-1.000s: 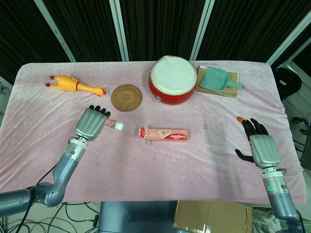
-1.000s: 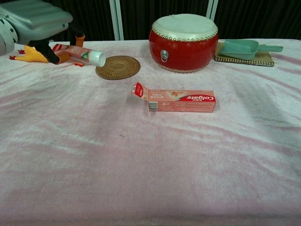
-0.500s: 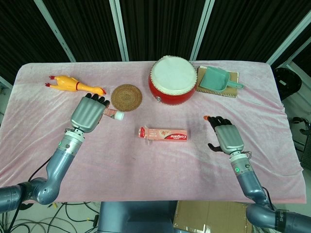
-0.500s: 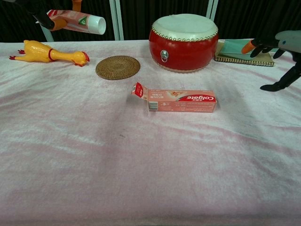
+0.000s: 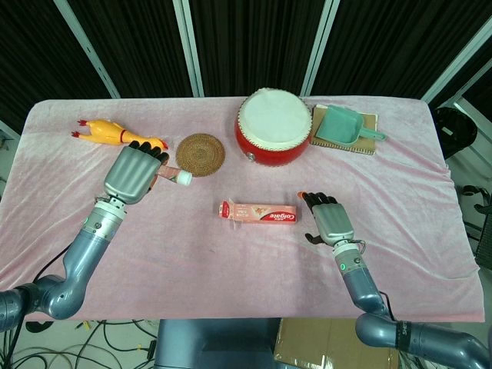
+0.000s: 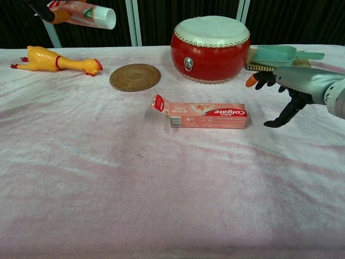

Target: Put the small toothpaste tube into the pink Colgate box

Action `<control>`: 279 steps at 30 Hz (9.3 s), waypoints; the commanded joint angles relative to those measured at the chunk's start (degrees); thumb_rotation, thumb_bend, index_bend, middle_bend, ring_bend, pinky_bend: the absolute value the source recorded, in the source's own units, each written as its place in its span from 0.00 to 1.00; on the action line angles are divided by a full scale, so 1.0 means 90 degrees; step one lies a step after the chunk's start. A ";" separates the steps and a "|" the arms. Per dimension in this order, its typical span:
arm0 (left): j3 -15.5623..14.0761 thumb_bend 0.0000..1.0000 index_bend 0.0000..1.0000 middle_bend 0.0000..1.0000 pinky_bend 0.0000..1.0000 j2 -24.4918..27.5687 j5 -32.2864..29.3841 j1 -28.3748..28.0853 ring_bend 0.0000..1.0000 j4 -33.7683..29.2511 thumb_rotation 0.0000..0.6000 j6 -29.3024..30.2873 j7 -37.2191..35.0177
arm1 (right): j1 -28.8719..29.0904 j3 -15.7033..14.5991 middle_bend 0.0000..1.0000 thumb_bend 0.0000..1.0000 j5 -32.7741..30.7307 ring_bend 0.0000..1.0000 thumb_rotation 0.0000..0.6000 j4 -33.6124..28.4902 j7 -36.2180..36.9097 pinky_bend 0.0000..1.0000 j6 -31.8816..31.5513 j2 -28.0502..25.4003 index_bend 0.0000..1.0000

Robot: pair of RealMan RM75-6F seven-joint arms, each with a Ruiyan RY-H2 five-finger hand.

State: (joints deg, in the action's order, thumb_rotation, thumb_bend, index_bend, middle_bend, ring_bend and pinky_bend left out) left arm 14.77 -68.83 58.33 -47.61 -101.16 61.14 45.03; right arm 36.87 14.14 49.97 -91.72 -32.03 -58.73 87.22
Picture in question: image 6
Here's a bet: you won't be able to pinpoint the yellow rubber chicken toy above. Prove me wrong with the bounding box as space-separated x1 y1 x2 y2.
10 45 104 77

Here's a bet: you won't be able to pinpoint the black curtain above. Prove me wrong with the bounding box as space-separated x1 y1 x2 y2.
0 0 345 49

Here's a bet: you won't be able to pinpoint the round woven rattan coaster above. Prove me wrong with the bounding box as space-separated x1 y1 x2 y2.
109 63 162 92

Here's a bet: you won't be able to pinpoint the pink Colgate toothpaste box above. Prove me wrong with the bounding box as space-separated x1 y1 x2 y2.
150 94 249 130

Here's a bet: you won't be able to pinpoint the right robot hand, orange fingertips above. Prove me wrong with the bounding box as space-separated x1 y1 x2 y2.
245 66 345 128

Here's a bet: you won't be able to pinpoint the pink velvet tablecloth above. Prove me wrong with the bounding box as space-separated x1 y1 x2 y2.
0 44 345 259

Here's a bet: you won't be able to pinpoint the teal plastic scoop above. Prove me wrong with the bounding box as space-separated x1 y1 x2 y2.
252 45 326 68

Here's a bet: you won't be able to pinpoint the pink toothpaste tube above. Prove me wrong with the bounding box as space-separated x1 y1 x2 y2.
47 0 116 30

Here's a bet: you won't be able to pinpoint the white aluminium frame post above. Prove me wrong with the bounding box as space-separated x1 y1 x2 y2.
236 0 251 24
40 18 62 49
125 0 143 46

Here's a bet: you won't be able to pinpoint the red drum, white skin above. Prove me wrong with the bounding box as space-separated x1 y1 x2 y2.
170 16 251 84

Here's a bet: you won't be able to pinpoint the left robot hand, orange fingertips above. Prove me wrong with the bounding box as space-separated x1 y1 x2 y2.
23 0 73 25

